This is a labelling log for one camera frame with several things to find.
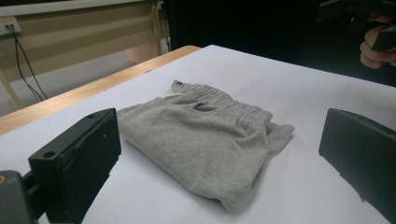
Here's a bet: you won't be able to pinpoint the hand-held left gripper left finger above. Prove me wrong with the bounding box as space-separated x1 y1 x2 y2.
27 107 122 224

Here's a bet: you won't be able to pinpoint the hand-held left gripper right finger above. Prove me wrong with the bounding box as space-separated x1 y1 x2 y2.
318 107 396 224

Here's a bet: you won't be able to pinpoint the grey pants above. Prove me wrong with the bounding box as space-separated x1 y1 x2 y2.
117 79 295 214

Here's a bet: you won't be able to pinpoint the wooden table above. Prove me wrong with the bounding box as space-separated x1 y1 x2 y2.
0 45 203 136

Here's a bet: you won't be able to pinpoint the white table sheet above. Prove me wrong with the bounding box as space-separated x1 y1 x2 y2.
0 44 396 224

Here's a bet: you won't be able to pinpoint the black curtain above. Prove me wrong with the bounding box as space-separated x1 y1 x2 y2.
163 0 396 88

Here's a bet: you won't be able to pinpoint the beige stepped platform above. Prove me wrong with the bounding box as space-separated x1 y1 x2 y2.
0 0 172 118

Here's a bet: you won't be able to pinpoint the black hanging cable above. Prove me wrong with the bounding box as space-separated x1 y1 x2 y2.
5 23 49 102

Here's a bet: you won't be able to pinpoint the white wall socket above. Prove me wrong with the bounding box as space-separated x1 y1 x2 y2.
0 16 22 35

